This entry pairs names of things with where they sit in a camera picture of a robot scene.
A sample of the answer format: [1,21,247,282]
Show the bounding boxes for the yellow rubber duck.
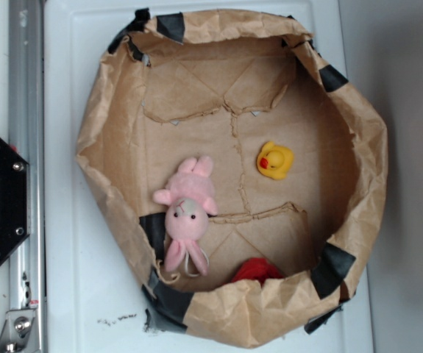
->
[256,141,294,180]

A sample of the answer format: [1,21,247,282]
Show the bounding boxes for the pink plush bunny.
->
[153,155,218,276]

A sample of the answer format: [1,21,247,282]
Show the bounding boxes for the brown paper bag bin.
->
[76,10,388,348]

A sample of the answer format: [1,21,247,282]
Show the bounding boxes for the red cloth item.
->
[231,257,284,285]

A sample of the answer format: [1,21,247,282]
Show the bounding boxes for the white tray board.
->
[43,0,377,353]

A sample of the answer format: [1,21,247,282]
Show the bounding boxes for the aluminium extrusion rail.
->
[8,1,48,352]

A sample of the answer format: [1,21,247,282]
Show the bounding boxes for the metal corner bracket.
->
[0,309,40,353]

